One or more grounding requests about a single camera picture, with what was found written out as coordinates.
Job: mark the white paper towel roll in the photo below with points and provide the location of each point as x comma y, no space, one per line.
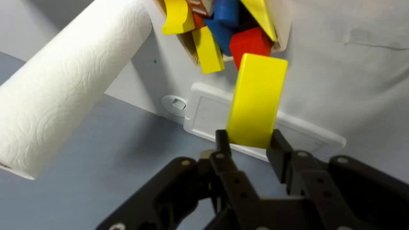
44,101

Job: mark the yellow block in crate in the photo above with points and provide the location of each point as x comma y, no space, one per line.
208,53

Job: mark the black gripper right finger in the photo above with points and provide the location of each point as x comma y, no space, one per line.
306,177

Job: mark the yellow block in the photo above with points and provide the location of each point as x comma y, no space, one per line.
255,100
208,53

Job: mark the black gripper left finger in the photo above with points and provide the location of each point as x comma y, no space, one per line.
237,206

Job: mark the blue block in crate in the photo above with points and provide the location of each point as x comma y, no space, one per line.
222,23

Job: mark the red block in crate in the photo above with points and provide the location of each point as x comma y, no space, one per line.
250,41

